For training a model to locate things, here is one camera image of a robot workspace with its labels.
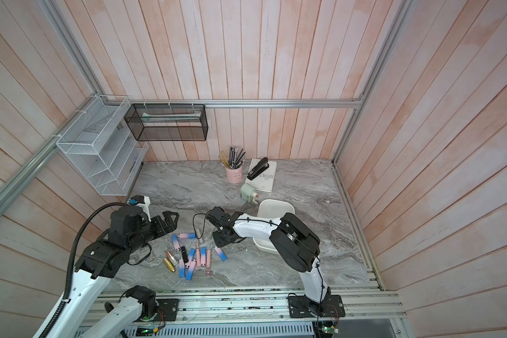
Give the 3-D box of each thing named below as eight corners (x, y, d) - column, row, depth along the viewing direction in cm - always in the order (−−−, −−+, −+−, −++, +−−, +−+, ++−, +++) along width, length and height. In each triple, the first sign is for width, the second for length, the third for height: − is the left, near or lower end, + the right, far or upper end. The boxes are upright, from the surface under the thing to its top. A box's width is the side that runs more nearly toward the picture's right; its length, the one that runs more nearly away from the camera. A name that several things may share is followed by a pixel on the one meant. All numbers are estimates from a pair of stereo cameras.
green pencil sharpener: (249, 206, 103) (249, 198, 98) (239, 195, 107) (238, 187, 102) (257, 201, 105) (258, 193, 100) (247, 190, 109) (247, 182, 104)
